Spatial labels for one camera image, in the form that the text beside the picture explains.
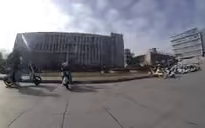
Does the grey paved plaza ground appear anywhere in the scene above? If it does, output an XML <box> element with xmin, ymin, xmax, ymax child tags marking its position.
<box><xmin>0</xmin><ymin>59</ymin><xmax>205</xmax><ymax>128</ymax></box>

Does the white striped building complex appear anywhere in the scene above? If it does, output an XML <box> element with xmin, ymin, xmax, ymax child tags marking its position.
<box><xmin>169</xmin><ymin>25</ymin><xmax>205</xmax><ymax>61</ymax></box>

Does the large dark glass building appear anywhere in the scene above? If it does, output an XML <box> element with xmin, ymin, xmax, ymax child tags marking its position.
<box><xmin>12</xmin><ymin>31</ymin><xmax>126</xmax><ymax>72</ymax></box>

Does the low brown building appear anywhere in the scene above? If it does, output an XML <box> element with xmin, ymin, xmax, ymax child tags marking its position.
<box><xmin>123</xmin><ymin>47</ymin><xmax>176</xmax><ymax>67</ymax></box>

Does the raised planting bed with kerb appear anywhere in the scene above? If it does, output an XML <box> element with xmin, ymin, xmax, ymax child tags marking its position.
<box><xmin>0</xmin><ymin>70</ymin><xmax>155</xmax><ymax>85</ymax></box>

